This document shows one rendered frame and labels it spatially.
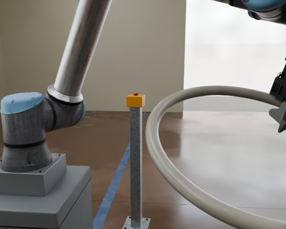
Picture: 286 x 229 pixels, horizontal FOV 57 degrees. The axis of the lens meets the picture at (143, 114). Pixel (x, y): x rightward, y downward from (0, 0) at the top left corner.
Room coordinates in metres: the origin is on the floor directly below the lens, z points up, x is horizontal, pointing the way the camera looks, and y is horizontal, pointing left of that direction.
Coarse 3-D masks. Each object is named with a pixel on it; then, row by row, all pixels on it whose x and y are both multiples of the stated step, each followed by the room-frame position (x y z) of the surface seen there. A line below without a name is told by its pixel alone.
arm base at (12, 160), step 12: (12, 144) 0.92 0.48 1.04; (24, 144) 0.93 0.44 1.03; (36, 144) 0.95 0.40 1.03; (12, 156) 0.92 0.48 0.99; (24, 156) 0.92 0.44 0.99; (36, 156) 0.94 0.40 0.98; (48, 156) 0.99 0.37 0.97; (12, 168) 0.90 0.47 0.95; (24, 168) 0.91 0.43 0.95; (36, 168) 0.93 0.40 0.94
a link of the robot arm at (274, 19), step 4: (248, 12) 0.71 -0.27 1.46; (252, 12) 0.70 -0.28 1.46; (284, 12) 0.63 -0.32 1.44; (252, 16) 0.71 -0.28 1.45; (256, 16) 0.71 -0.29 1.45; (260, 16) 0.66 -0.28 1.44; (276, 16) 0.64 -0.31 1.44; (280, 16) 0.65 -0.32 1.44; (284, 16) 0.66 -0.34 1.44; (264, 20) 0.71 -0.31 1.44; (268, 20) 0.69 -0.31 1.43; (272, 20) 0.68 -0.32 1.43; (276, 20) 0.68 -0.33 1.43; (280, 20) 0.68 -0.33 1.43; (284, 20) 0.67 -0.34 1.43; (284, 24) 0.68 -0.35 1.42
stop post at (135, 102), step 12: (132, 96) 1.91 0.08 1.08; (144, 96) 1.98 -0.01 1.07; (132, 108) 1.92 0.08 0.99; (132, 120) 1.92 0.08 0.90; (132, 132) 1.92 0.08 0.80; (132, 144) 1.92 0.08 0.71; (132, 156) 1.92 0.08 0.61; (132, 168) 1.92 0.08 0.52; (132, 180) 1.92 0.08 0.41; (132, 192) 1.92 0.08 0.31; (132, 204) 1.92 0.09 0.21; (132, 216) 1.93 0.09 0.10; (132, 228) 1.90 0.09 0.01; (144, 228) 1.90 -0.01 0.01
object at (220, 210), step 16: (176, 96) 0.71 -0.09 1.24; (192, 96) 0.75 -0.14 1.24; (240, 96) 0.78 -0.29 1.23; (256, 96) 0.77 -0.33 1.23; (272, 96) 0.75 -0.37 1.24; (160, 112) 0.64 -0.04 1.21; (160, 144) 0.53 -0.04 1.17; (160, 160) 0.48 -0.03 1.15; (176, 176) 0.44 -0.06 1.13; (192, 192) 0.41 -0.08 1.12; (208, 208) 0.39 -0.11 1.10; (224, 208) 0.39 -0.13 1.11; (240, 224) 0.37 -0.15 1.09; (256, 224) 0.36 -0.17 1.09; (272, 224) 0.36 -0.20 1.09
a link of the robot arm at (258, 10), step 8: (216, 0) 0.64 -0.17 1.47; (224, 0) 0.62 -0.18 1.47; (232, 0) 0.60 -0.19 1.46; (240, 0) 0.59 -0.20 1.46; (248, 0) 0.56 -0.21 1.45; (256, 0) 0.55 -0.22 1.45; (264, 0) 0.54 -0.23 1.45; (272, 0) 0.54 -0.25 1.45; (280, 0) 0.54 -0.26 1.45; (240, 8) 0.61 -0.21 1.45; (248, 8) 0.57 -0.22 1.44; (256, 8) 0.55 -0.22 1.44; (264, 8) 0.55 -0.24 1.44; (272, 8) 0.55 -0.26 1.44; (280, 8) 0.58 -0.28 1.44; (264, 16) 0.63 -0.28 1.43; (272, 16) 0.63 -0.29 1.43
